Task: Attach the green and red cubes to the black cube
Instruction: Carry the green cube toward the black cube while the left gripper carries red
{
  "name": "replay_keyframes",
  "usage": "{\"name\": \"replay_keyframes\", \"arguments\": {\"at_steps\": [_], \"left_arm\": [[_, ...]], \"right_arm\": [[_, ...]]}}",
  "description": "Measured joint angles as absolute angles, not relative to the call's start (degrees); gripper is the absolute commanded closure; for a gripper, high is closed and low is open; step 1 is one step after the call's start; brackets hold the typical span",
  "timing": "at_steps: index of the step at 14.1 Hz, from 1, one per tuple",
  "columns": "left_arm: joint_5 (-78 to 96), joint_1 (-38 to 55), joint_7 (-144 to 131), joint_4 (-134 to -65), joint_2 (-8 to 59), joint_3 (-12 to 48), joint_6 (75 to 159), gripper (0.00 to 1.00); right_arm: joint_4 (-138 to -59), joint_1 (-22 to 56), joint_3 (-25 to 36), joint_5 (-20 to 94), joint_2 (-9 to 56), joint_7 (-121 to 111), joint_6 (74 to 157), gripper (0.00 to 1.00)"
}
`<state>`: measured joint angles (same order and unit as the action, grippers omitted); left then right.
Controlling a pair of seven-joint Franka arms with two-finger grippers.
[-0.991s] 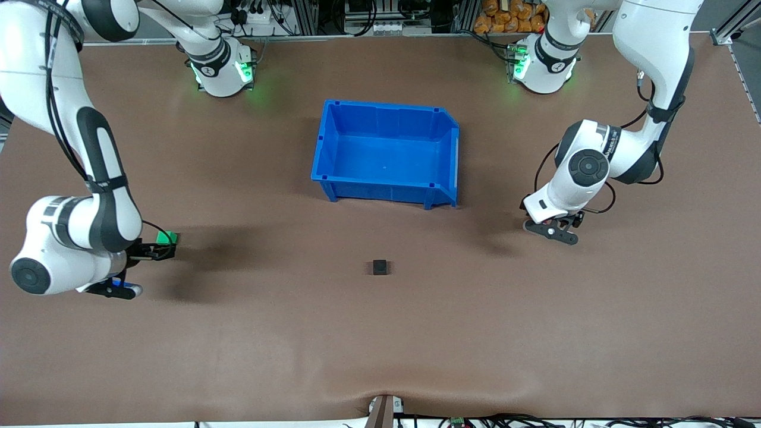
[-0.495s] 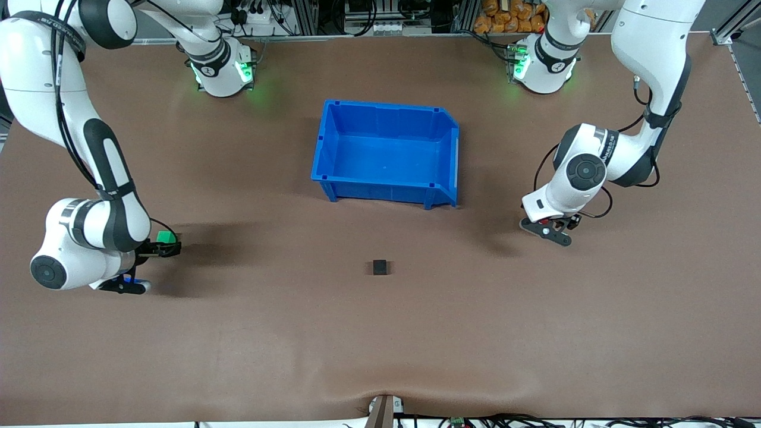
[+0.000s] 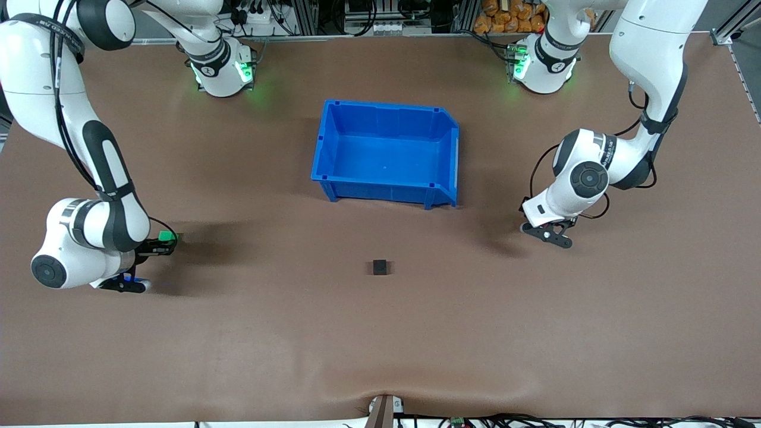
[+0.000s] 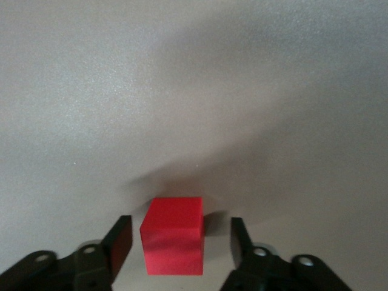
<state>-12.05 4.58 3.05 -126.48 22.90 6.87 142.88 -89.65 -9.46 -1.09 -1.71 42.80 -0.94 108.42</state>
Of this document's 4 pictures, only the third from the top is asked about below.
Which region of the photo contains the blue plastic storage bin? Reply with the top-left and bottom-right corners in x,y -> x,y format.
310,99 -> 461,210

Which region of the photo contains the orange snack bag pile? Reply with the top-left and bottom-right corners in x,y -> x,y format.
474,0 -> 548,34

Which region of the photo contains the white power strip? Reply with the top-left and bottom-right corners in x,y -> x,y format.
235,0 -> 280,27

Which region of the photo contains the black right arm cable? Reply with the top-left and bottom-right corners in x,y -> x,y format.
51,0 -> 179,241

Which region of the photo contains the aluminium frame profile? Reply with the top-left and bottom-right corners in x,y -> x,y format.
710,0 -> 761,45

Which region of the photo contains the brown wooden post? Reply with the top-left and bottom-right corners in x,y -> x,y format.
366,394 -> 405,428

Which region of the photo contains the silver table edge rail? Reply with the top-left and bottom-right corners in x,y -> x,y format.
131,33 -> 518,45

